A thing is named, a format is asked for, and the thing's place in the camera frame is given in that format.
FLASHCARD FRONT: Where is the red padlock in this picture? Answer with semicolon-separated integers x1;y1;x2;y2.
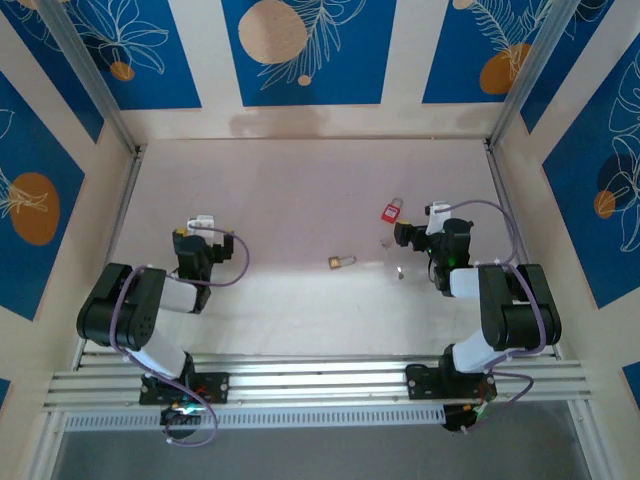
381;196;405;223

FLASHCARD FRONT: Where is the left black connector module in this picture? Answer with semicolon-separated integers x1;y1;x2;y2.
159;403;206;432

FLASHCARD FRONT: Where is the black connector module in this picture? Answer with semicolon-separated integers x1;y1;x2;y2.
159;403;206;432
442;402;497;434

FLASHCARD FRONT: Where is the right black connector module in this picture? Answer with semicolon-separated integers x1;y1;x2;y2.
442;402;497;434

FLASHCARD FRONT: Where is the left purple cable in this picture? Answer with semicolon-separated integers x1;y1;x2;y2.
108;227;251;447

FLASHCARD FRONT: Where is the purple cable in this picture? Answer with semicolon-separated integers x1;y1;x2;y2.
435;199;547;432
108;227;251;447

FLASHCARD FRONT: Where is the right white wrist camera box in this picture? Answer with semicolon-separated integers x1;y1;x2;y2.
423;200;454;237

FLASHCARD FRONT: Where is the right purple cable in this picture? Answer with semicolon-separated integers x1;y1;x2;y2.
435;199;547;432

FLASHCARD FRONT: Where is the left aluminium side rail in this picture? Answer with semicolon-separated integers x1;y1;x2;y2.
71;144;148;372

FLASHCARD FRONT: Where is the aluminium side rail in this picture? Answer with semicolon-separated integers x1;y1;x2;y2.
71;144;148;372
483;139;562;360

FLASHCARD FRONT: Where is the right aluminium side rail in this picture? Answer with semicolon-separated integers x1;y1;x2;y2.
483;139;562;360

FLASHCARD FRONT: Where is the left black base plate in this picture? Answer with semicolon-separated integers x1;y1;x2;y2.
138;370;232;407

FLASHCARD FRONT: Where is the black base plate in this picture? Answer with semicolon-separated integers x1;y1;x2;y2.
138;370;232;407
404;363;499;402

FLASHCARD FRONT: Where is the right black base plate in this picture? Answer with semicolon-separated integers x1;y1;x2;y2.
404;363;499;402

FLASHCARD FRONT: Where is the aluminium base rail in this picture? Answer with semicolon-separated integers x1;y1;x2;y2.
42;351;595;414

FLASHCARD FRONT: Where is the left aluminium frame post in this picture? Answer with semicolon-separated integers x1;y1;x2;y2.
37;0;145;154

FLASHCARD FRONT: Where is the aluminium frame post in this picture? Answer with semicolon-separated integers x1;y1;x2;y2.
487;0;585;150
37;0;145;154

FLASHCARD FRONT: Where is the white slotted cable duct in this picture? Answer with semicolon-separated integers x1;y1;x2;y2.
63;405;447;433

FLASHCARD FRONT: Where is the right aluminium frame post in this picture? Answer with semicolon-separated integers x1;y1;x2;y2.
487;0;585;150

